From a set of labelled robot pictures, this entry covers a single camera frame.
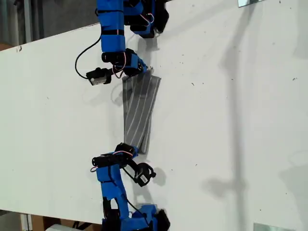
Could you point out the grey white striped towel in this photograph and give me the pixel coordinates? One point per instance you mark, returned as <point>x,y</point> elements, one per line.
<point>137,115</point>

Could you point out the pale upright post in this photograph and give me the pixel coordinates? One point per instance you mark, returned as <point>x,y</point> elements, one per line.
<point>27,21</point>

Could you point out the black camera stalk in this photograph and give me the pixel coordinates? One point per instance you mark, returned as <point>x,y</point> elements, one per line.
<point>132,164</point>
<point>115,71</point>

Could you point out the black camera box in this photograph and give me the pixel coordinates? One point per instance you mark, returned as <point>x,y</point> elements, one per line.
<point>97,78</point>
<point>144,176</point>

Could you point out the black table clamp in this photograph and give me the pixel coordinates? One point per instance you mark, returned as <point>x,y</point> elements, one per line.
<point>164,219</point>
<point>163,16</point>

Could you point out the brown cardboard box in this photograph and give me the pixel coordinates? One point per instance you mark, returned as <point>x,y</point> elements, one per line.
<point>55,220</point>

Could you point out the white plastic object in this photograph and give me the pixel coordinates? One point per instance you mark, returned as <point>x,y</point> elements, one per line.
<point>57,228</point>

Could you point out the white table leg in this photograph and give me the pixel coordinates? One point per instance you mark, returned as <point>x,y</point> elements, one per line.
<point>26,222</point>

